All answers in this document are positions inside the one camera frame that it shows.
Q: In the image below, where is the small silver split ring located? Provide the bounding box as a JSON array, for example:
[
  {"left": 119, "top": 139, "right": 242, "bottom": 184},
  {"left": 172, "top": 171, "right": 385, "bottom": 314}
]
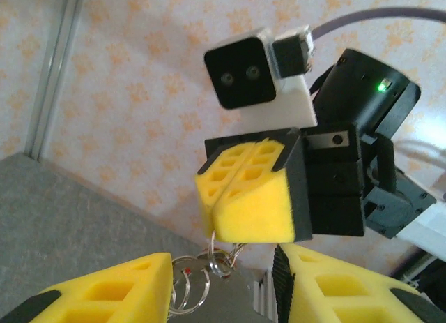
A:
[{"left": 169, "top": 265, "right": 213, "bottom": 315}]

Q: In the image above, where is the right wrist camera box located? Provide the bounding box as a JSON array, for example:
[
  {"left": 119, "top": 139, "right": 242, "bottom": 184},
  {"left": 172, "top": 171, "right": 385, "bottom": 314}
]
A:
[{"left": 203, "top": 24, "right": 318, "bottom": 128}]

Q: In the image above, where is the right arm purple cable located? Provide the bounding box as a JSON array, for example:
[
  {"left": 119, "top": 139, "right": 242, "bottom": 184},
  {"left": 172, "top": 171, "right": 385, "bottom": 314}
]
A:
[{"left": 312, "top": 7, "right": 446, "bottom": 43}]

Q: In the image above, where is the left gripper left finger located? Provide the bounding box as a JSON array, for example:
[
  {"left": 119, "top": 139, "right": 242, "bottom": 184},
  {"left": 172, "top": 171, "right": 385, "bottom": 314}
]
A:
[{"left": 0, "top": 252, "right": 174, "bottom": 323}]

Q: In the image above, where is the aluminium frame post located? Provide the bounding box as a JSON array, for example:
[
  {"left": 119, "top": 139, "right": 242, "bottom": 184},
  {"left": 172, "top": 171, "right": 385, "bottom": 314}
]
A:
[{"left": 23, "top": 0, "right": 87, "bottom": 160}]

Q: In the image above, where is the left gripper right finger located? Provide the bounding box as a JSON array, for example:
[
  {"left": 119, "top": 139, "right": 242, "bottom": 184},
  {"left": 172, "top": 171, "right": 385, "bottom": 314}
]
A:
[{"left": 273, "top": 244, "right": 446, "bottom": 323}]

